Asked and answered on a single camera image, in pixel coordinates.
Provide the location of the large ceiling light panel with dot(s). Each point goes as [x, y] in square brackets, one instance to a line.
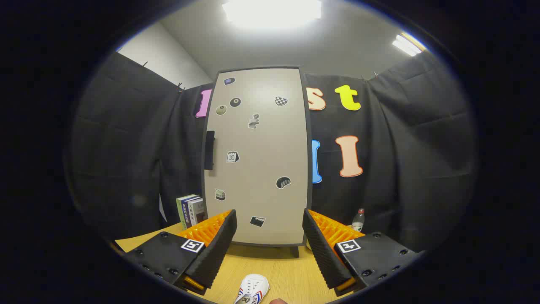
[272, 12]

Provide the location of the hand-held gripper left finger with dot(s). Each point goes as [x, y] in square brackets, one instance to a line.
[219, 245]

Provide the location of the dark grey shoe cabinet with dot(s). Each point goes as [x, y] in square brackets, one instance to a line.
[309, 126]

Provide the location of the small ceiling light panel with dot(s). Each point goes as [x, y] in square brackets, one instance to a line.
[406, 44]

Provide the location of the clear plastic water bottle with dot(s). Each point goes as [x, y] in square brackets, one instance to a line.
[358, 221]

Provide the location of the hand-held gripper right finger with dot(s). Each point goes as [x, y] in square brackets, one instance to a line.
[322, 249]

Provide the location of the green spine book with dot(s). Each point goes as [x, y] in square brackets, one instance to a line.
[180, 211]

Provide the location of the white canvas shoe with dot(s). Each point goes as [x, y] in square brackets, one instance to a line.
[253, 287]

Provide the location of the dark blue spine book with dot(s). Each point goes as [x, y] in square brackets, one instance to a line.
[187, 213]

